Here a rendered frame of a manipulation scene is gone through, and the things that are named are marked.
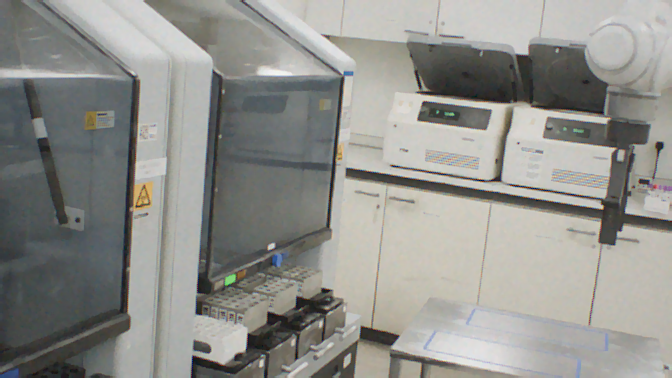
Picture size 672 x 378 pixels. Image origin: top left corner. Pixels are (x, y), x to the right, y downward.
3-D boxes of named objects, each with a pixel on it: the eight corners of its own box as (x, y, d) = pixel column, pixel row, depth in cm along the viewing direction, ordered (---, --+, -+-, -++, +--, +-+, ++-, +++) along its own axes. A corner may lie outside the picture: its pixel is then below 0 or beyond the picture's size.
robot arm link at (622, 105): (662, 91, 148) (656, 123, 149) (610, 85, 152) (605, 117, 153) (660, 92, 140) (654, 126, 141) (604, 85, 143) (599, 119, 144)
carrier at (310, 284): (314, 290, 223) (316, 269, 222) (321, 291, 223) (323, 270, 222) (294, 300, 213) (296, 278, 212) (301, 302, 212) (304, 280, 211)
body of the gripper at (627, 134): (649, 124, 142) (641, 177, 143) (652, 121, 149) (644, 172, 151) (604, 118, 144) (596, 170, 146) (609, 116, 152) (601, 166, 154)
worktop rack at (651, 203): (667, 214, 348) (670, 200, 347) (643, 210, 353) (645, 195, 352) (677, 205, 374) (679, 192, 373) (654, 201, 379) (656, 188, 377)
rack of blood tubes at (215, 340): (105, 337, 181) (107, 310, 180) (134, 324, 190) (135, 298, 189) (222, 370, 170) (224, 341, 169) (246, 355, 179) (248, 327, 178)
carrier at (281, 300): (288, 304, 210) (290, 282, 208) (295, 306, 209) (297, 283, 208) (266, 316, 199) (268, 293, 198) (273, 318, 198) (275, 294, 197)
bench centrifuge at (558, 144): (498, 185, 380) (518, 33, 368) (523, 170, 437) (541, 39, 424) (624, 205, 359) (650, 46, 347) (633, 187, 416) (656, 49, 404)
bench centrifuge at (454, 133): (378, 165, 403) (392, 32, 392) (421, 154, 459) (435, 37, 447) (489, 184, 380) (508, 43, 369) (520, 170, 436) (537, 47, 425)
